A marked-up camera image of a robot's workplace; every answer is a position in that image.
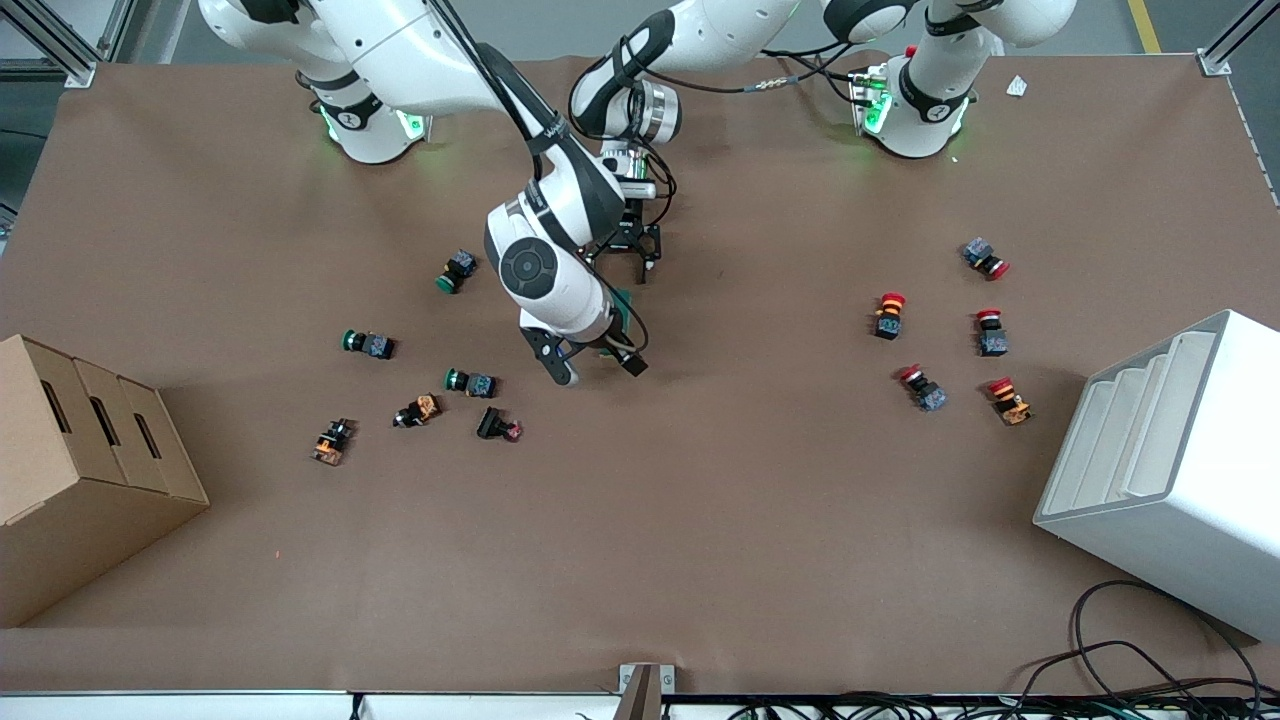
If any green push button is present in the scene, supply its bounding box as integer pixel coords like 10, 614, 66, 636
341, 328, 398, 362
435, 249, 480, 296
443, 367, 499, 400

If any brown cardboard box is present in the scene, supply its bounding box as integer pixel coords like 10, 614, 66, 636
0, 333, 212, 630

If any white table edge strip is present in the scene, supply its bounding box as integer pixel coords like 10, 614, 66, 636
0, 689, 623, 720

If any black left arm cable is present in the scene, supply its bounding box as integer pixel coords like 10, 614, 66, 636
568, 35, 873, 143

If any black cable bundle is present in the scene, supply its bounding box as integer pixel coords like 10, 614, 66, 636
730, 678, 1280, 720

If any black orange push button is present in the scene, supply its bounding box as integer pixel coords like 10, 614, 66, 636
392, 393, 444, 430
310, 417, 358, 468

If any black looped cable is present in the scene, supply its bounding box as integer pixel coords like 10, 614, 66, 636
1015, 579, 1263, 696

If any grey metal bracket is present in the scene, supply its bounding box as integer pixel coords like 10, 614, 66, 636
618, 662, 677, 720

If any black pink push button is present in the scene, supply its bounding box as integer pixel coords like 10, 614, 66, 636
475, 405, 525, 444

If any white stepped rack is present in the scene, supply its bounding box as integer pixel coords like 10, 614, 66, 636
1032, 308, 1280, 645

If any brown paper table mat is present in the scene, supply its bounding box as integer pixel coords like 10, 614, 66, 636
0, 50, 1280, 697

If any black base cable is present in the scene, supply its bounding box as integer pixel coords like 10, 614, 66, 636
766, 46, 865, 103

